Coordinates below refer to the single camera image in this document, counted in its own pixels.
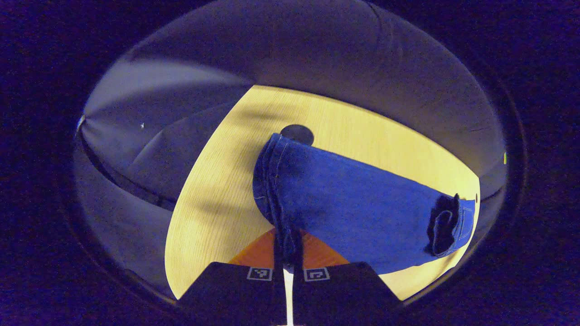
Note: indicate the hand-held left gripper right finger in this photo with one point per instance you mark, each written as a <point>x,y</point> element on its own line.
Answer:
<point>344,294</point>

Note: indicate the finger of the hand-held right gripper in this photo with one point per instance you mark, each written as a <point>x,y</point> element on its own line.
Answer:
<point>442,226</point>

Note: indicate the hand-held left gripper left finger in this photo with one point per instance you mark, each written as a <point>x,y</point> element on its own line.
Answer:
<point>235,294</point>

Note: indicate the blue jeans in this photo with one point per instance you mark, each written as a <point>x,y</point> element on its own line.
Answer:
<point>353,203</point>

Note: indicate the round black table grommet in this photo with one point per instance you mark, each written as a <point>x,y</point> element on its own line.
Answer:
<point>297,133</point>

